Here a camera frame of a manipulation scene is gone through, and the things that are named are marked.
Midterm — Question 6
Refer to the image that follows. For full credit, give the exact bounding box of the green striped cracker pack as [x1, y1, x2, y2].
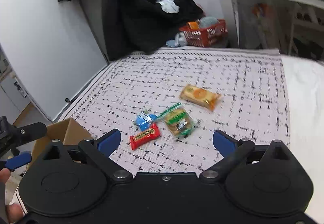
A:
[154, 102, 199, 138]

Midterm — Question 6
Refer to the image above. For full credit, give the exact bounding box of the red candy bar wrapper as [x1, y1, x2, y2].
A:
[130, 123, 160, 151]

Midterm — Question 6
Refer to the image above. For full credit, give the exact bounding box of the black coat on chair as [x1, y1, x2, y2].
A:
[102, 0, 203, 61]

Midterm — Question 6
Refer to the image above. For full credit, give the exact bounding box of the white desk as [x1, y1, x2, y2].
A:
[220, 0, 323, 48]

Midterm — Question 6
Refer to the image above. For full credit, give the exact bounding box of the orange biscuit snack pack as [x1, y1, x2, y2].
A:
[180, 84, 221, 111]

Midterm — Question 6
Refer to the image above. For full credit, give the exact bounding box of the patterned white bed mat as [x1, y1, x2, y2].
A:
[59, 46, 290, 174]

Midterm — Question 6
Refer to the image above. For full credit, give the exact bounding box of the red plastic basket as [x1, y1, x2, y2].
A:
[179, 19, 227, 48]

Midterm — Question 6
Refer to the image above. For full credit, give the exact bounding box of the brown cardboard box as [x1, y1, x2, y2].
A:
[12, 117, 95, 214]

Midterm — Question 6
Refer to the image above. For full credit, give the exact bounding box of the person left hand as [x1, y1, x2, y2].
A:
[0, 168, 24, 223]

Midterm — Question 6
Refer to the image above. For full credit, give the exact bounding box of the small blue candy wrapper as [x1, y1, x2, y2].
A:
[134, 112, 157, 131]

